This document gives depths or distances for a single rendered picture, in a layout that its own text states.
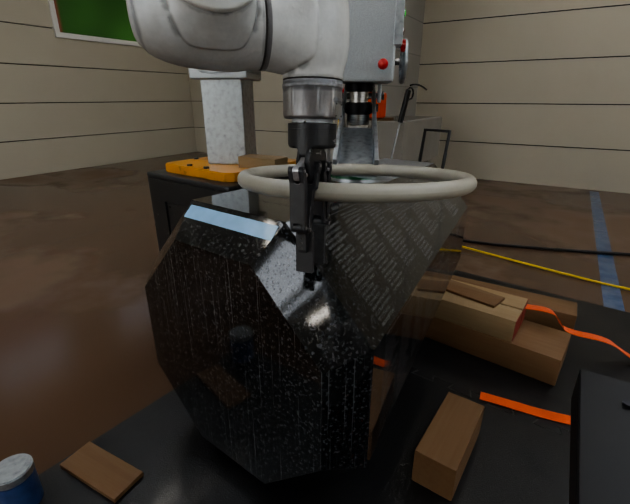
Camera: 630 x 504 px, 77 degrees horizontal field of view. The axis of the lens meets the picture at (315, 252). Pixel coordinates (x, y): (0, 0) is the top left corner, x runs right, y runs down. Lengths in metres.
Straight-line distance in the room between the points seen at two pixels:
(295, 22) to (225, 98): 1.36
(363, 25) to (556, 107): 4.70
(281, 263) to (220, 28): 0.48
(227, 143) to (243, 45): 1.39
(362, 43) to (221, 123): 0.81
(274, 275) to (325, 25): 0.49
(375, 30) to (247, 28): 0.88
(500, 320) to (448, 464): 0.73
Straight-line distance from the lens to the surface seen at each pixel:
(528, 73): 5.96
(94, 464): 1.53
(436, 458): 1.29
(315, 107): 0.59
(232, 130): 1.93
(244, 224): 0.94
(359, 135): 1.34
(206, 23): 0.55
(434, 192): 0.66
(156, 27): 0.57
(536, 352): 1.83
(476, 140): 6.05
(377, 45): 1.40
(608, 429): 0.42
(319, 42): 0.60
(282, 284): 0.85
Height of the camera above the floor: 1.08
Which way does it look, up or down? 22 degrees down
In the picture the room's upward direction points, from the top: straight up
